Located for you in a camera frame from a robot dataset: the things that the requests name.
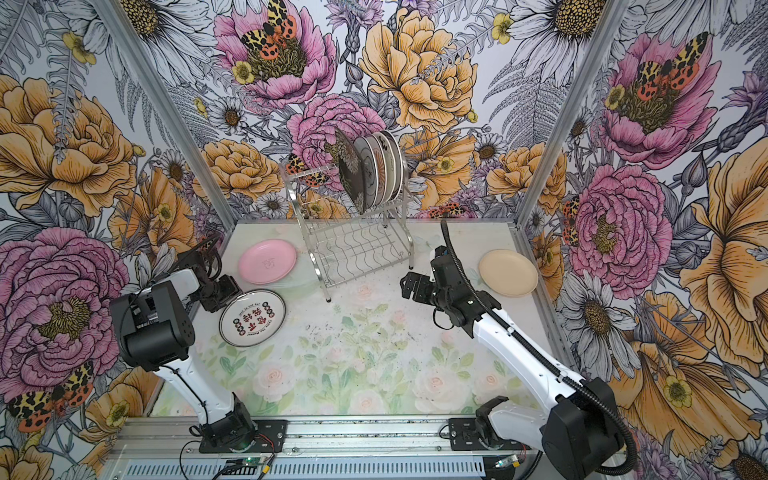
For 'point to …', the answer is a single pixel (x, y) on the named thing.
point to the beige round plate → (508, 272)
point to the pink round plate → (268, 261)
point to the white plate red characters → (251, 317)
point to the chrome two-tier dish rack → (344, 244)
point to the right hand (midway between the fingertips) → (415, 293)
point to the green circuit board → (242, 466)
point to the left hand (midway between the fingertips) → (235, 302)
